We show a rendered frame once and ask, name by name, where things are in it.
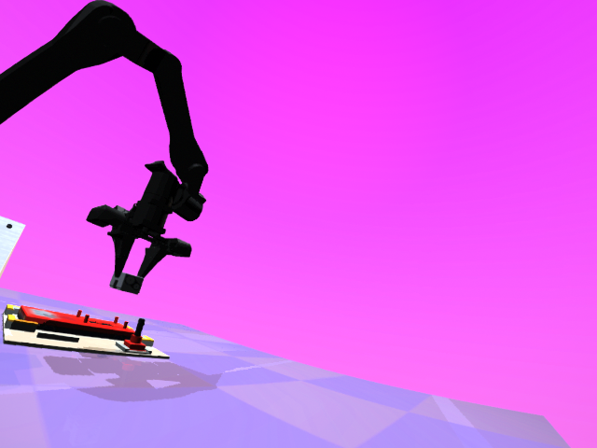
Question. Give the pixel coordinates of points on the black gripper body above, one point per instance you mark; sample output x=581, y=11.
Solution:
x=149, y=219

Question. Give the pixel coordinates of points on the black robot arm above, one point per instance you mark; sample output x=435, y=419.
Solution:
x=99, y=33

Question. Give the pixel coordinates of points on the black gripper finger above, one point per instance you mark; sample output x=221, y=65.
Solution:
x=152, y=257
x=123, y=245

